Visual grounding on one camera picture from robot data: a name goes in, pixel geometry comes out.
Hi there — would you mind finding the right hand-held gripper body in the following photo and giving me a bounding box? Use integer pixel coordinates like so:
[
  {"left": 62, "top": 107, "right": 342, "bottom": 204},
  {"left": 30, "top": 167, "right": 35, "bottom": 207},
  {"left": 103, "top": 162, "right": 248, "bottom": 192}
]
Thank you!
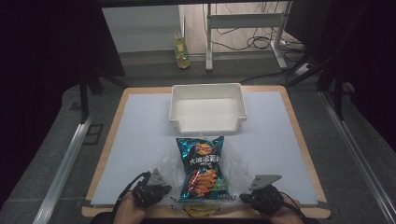
[{"left": 248, "top": 174, "right": 285, "bottom": 216}]

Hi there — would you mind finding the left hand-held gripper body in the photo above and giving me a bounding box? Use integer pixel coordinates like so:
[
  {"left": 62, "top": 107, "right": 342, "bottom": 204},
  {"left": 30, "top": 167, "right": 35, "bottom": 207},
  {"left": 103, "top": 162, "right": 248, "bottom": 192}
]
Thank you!
[{"left": 132, "top": 167, "right": 168, "bottom": 209}]

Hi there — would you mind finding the translucent white plastic bag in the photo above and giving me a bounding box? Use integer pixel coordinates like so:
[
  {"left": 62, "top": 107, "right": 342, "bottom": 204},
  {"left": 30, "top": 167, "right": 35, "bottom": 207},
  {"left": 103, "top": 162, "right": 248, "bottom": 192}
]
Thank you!
[{"left": 152, "top": 146, "right": 255, "bottom": 218}]

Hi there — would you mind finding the blue chips packet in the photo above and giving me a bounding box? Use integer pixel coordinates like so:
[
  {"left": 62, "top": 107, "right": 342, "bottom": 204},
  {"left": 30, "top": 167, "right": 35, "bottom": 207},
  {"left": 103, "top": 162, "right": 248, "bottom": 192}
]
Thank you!
[{"left": 176, "top": 135, "right": 231, "bottom": 203}]

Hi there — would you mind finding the person's right hand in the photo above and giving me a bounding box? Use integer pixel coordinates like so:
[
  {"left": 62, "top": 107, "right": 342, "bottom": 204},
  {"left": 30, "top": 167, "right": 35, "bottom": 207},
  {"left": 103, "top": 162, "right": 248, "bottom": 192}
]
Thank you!
[{"left": 261, "top": 198, "right": 305, "bottom": 224}]

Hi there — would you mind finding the person's left hand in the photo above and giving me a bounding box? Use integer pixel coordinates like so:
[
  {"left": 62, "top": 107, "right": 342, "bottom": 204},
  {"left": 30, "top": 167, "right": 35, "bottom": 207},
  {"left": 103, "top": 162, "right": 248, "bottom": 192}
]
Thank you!
[{"left": 112, "top": 191, "right": 148, "bottom": 224}]

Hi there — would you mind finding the white table mat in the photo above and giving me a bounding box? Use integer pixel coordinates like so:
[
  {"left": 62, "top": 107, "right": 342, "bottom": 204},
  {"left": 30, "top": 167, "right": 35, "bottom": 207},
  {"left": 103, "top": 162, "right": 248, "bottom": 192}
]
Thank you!
[{"left": 90, "top": 91, "right": 319, "bottom": 207}]

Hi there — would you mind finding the white plastic bin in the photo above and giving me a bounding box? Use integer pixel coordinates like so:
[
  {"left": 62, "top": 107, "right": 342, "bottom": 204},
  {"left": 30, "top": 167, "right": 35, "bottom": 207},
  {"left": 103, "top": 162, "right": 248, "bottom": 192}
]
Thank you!
[{"left": 168, "top": 82, "right": 248, "bottom": 134}]

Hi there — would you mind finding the black metal stand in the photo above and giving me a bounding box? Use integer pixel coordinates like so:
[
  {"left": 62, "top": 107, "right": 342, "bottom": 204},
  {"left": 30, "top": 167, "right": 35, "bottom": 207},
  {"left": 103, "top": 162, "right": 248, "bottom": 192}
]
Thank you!
[
  {"left": 285, "top": 52, "right": 358, "bottom": 121},
  {"left": 77, "top": 70, "right": 129, "bottom": 125}
]

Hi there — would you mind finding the white power strip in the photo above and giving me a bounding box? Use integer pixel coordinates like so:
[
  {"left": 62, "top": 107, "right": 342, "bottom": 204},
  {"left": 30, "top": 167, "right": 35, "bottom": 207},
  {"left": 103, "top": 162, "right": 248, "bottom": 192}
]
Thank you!
[{"left": 294, "top": 63, "right": 312, "bottom": 77}]

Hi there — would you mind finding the yellow-green plastic bottle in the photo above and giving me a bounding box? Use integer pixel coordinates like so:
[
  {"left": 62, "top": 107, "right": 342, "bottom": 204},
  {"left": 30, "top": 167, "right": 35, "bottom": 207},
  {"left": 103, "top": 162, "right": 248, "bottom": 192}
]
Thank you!
[{"left": 173, "top": 29, "right": 191, "bottom": 70}]

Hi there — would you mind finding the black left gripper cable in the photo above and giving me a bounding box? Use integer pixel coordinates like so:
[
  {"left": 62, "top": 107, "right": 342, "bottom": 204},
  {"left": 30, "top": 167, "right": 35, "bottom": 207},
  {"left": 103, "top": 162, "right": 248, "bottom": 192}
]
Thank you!
[{"left": 111, "top": 171, "right": 152, "bottom": 220}]

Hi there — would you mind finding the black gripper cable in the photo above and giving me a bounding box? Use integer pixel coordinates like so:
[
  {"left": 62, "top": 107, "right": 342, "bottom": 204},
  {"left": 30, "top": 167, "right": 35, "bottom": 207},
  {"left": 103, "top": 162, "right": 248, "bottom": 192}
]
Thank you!
[
  {"left": 279, "top": 190, "right": 309, "bottom": 220},
  {"left": 111, "top": 171, "right": 152, "bottom": 220}
]

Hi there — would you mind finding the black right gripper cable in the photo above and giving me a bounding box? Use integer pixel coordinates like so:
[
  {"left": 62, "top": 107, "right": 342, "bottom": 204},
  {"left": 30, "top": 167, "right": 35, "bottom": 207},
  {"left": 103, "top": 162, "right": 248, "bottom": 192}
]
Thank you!
[{"left": 279, "top": 190, "right": 309, "bottom": 220}]

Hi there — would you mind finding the aluminium rail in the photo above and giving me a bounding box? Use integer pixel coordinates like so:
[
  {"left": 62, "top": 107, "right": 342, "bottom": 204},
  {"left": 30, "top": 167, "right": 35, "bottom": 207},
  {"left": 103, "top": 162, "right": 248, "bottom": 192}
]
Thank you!
[
  {"left": 32, "top": 114, "right": 95, "bottom": 224},
  {"left": 319, "top": 91, "right": 396, "bottom": 224}
]

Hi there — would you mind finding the tangle of black floor cables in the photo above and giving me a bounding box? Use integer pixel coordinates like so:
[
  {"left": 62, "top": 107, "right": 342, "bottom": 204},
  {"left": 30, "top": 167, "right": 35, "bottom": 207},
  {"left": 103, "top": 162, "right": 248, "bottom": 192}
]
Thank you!
[{"left": 214, "top": 2, "right": 307, "bottom": 54}]

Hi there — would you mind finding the white metal desk frame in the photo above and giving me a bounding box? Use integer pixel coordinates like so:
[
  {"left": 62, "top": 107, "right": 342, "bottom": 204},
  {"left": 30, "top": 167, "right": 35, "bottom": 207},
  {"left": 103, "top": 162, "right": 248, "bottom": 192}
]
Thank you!
[{"left": 205, "top": 1, "right": 292, "bottom": 72}]

